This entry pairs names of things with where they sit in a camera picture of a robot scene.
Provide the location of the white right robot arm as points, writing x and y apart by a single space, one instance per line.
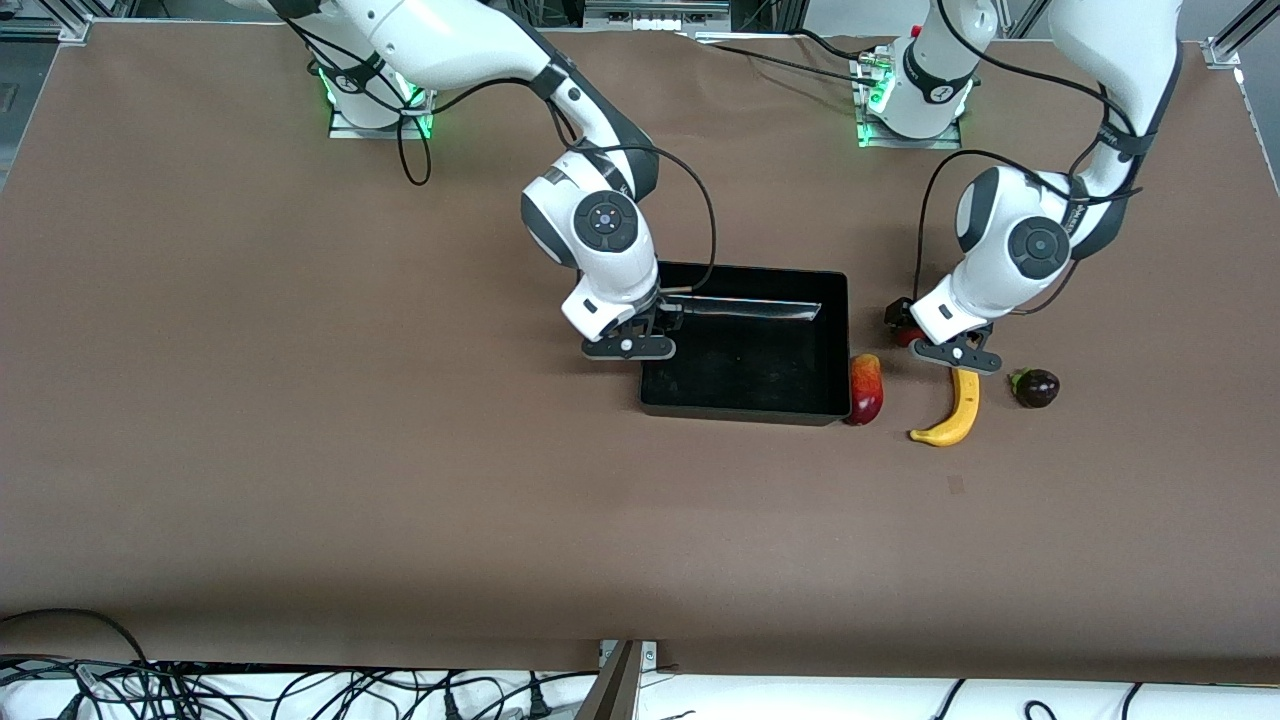
450 40

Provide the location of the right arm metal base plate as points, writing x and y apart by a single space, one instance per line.
380 132

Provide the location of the aluminium profile post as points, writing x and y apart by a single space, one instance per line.
615 690

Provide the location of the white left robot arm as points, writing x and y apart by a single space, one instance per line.
1110 60

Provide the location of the dark purple eggplant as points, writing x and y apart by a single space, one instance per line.
1038 389

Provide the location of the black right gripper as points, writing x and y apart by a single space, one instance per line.
667 316

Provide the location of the yellow banana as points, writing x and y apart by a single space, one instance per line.
960 415

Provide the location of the black rectangular plastic box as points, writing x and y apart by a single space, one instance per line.
760 370

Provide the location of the red yellow mango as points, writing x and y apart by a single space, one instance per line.
868 390

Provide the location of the brown table cover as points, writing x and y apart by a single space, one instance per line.
300 400

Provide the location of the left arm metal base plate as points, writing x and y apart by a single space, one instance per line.
910 143

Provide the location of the small red apple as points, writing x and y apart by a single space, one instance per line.
908 338

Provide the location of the black power plug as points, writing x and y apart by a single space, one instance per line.
537 702

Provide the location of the white power strip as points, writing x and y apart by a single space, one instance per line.
655 18

